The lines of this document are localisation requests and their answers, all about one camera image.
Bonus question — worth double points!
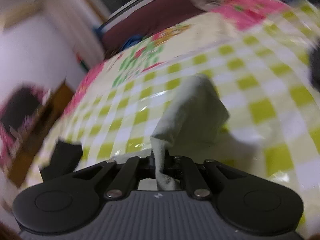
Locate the grey-green pants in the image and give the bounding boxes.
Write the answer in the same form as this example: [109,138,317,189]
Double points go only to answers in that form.
[150,74,257,191]

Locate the black folded garment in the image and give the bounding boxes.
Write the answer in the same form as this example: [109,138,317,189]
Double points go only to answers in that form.
[40,140,83,182]
[309,46,320,92]

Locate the wooden side desk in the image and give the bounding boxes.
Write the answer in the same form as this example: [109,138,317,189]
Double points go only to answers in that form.
[5,81,74,188]

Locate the black monitor on desk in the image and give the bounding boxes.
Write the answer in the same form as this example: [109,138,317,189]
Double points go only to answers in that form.
[1,87,40,133]

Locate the checkered floral bed sheet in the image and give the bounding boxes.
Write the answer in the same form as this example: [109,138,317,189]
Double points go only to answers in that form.
[23,0,319,237]

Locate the maroon sofa bench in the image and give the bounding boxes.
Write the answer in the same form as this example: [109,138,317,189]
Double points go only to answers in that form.
[101,0,204,57]

